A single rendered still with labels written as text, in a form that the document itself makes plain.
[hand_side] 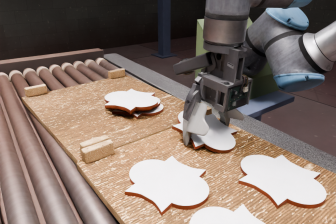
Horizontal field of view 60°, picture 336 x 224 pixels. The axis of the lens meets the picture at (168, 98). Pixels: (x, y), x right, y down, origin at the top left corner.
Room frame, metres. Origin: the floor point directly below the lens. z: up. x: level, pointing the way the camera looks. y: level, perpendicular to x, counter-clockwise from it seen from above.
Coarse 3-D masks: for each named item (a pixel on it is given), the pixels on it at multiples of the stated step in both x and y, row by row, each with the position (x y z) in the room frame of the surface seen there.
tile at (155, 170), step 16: (144, 160) 0.45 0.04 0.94; (160, 160) 0.45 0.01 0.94; (176, 160) 0.45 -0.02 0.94; (144, 176) 0.40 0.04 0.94; (160, 176) 0.40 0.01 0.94; (176, 176) 0.40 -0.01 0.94; (192, 176) 0.40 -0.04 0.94; (128, 192) 0.37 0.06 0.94; (144, 192) 0.36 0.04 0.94; (160, 192) 0.36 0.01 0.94; (176, 192) 0.36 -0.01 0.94; (192, 192) 0.36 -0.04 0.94; (208, 192) 0.36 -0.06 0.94; (160, 208) 0.33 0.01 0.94; (192, 208) 0.34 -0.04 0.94
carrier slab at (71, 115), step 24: (24, 96) 0.78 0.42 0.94; (48, 96) 0.78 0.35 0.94; (72, 96) 0.78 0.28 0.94; (96, 96) 0.78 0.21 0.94; (168, 96) 0.78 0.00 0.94; (48, 120) 0.63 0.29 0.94; (72, 120) 0.63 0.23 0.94; (96, 120) 0.63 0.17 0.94; (120, 120) 0.63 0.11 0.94; (144, 120) 0.63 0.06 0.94; (168, 120) 0.63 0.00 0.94; (72, 144) 0.52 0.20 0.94; (120, 144) 0.52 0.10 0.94
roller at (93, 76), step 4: (76, 64) 1.19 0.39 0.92; (80, 64) 1.18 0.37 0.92; (84, 64) 1.21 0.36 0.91; (76, 68) 1.19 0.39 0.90; (80, 68) 1.15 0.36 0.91; (84, 68) 1.13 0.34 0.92; (88, 68) 1.12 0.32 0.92; (84, 72) 1.11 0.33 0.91; (88, 72) 1.08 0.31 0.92; (92, 72) 1.07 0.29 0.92; (88, 76) 1.06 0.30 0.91; (92, 76) 1.04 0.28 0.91; (96, 76) 1.02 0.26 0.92; (100, 76) 1.02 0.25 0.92; (92, 80) 1.03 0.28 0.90; (96, 80) 1.00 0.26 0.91
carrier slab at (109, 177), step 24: (144, 144) 0.52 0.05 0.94; (168, 144) 0.52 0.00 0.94; (192, 144) 0.52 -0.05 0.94; (240, 144) 0.52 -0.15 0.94; (264, 144) 0.52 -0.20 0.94; (96, 168) 0.44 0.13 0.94; (120, 168) 0.44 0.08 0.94; (216, 168) 0.44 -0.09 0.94; (312, 168) 0.44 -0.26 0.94; (96, 192) 0.39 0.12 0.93; (120, 192) 0.37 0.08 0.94; (216, 192) 0.37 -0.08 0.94; (240, 192) 0.37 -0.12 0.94; (120, 216) 0.32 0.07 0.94; (144, 216) 0.32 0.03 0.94; (168, 216) 0.32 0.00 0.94; (264, 216) 0.32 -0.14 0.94; (288, 216) 0.32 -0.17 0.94; (312, 216) 0.32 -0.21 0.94
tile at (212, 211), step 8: (208, 208) 0.33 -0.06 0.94; (216, 208) 0.33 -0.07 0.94; (224, 208) 0.33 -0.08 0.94; (240, 208) 0.33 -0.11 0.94; (192, 216) 0.31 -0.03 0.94; (200, 216) 0.31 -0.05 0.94; (208, 216) 0.31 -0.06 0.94; (216, 216) 0.31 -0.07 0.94; (224, 216) 0.31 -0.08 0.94; (232, 216) 0.31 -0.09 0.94; (240, 216) 0.31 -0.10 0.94; (248, 216) 0.31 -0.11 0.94
